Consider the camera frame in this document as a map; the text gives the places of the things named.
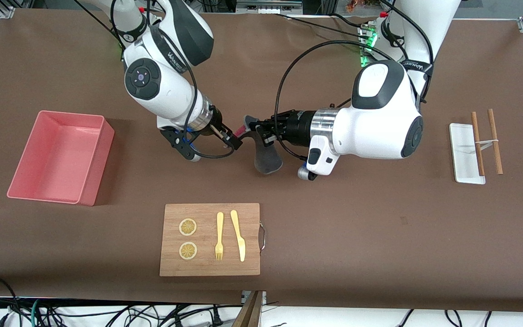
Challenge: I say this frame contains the brown table cover sheet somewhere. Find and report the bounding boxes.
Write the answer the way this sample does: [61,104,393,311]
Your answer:
[0,9,523,314]

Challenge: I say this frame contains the wooden rack rod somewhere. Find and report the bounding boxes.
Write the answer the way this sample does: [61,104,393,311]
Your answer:
[471,112,486,177]
[487,109,503,175]

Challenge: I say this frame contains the grey metal box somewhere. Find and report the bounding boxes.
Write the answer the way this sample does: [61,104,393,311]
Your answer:
[236,0,304,14]

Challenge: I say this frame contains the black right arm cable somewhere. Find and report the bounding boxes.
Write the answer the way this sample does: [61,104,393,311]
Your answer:
[72,0,237,159]

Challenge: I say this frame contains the orange background object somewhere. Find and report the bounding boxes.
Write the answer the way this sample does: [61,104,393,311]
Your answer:
[345,0,380,13]

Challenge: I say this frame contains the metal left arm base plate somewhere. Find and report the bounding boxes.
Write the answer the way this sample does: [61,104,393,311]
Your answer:
[358,24,382,68]

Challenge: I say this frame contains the yellow plastic knife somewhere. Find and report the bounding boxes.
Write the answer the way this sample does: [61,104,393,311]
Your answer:
[230,209,246,263]

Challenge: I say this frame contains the grey and pink cloth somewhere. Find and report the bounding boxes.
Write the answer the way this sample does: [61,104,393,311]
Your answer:
[233,115,284,176]

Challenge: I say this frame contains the wooden cutting board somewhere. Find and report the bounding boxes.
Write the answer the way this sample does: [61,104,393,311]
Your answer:
[159,203,261,277]

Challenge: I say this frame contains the brown wooden plank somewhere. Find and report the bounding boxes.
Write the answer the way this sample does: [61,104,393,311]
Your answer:
[232,291,264,327]

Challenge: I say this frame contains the yellow plastic fork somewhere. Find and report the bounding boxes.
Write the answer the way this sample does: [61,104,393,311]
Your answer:
[215,212,224,261]

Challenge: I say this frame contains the white rack base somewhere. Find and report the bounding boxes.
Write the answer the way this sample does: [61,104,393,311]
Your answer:
[449,123,498,185]

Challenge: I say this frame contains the pink plastic bin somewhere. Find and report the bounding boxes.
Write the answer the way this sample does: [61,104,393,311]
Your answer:
[7,110,115,207]

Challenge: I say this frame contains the black base power cable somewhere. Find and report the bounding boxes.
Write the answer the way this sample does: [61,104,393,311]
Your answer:
[273,13,375,40]

